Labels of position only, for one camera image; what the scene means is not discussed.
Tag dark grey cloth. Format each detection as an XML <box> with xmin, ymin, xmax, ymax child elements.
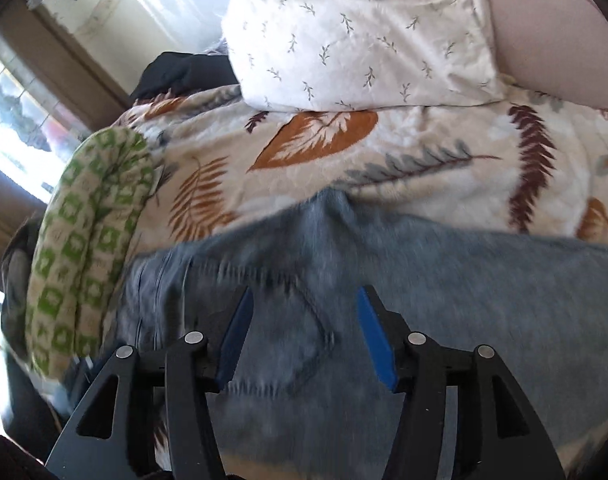
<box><xmin>0</xmin><ymin>215</ymin><xmax>45</xmax><ymax>356</ymax></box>

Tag black cloth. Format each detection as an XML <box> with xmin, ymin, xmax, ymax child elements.
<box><xmin>129</xmin><ymin>51</ymin><xmax>240</xmax><ymax>106</ymax></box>

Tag green patterned rolled quilt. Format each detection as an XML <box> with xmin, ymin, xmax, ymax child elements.
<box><xmin>24</xmin><ymin>127</ymin><xmax>162</xmax><ymax>396</ymax></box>

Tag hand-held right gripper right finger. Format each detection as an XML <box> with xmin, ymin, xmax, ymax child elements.
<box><xmin>356</xmin><ymin>285</ymin><xmax>567</xmax><ymax>480</ymax></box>

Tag round pink cushion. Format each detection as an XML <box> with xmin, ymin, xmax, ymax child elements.
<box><xmin>476</xmin><ymin>0</ymin><xmax>608</xmax><ymax>111</ymax></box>

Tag white sprig print pillow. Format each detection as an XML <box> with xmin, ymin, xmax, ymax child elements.
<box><xmin>224</xmin><ymin>0</ymin><xmax>510</xmax><ymax>111</ymax></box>

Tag leaf print blanket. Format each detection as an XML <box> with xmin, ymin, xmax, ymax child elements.
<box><xmin>99</xmin><ymin>82</ymin><xmax>608</xmax><ymax>476</ymax></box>

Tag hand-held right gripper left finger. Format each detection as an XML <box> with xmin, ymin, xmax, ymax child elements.
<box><xmin>44</xmin><ymin>287</ymin><xmax>255</xmax><ymax>480</ymax></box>

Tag wooden framed window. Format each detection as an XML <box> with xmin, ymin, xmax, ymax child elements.
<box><xmin>0</xmin><ymin>0</ymin><xmax>135</xmax><ymax>281</ymax></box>

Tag blue denim pants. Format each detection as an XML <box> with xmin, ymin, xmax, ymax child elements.
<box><xmin>111</xmin><ymin>187</ymin><xmax>608</xmax><ymax>480</ymax></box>

